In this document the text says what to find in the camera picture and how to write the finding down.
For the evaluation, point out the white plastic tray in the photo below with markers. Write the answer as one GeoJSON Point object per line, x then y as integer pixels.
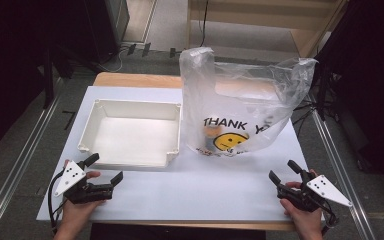
{"type": "Point", "coordinates": [133, 140]}

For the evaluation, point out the white table mat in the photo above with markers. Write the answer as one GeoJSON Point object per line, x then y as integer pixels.
{"type": "Point", "coordinates": [180, 193]}

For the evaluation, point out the light wooden shelf unit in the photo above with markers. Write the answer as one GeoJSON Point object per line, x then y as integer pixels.
{"type": "Point", "coordinates": [313, 40]}

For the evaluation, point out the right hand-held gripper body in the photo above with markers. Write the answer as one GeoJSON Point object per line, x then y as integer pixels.
{"type": "Point", "coordinates": [300, 196]}

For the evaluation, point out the black tripod stand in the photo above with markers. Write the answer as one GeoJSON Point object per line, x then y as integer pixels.
{"type": "Point", "coordinates": [323, 93]}

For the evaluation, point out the metal floor rail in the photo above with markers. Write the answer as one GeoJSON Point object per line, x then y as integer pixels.
{"type": "Point", "coordinates": [16, 170]}
{"type": "Point", "coordinates": [340, 166]}

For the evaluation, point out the black metal post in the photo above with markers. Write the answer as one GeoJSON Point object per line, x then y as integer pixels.
{"type": "Point", "coordinates": [48, 80]}

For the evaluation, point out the person's left hand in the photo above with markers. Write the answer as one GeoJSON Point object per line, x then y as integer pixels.
{"type": "Point", "coordinates": [76, 213]}

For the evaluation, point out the dark cabinet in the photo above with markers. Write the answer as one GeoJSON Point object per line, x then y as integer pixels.
{"type": "Point", "coordinates": [120, 16]}

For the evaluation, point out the clear printed plastic bag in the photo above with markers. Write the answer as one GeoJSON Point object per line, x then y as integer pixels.
{"type": "Point", "coordinates": [246, 100]}

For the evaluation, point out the person's right hand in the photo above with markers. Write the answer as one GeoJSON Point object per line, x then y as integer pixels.
{"type": "Point", "coordinates": [303, 218]}

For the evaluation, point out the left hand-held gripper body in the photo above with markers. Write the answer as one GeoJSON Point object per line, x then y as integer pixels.
{"type": "Point", "coordinates": [80, 191]}

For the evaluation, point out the wooden table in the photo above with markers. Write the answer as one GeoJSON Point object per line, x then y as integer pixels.
{"type": "Point", "coordinates": [130, 80]}

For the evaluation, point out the small black floor object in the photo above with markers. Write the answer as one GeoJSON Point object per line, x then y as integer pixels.
{"type": "Point", "coordinates": [131, 49]}
{"type": "Point", "coordinates": [146, 49]}
{"type": "Point", "coordinates": [172, 52]}

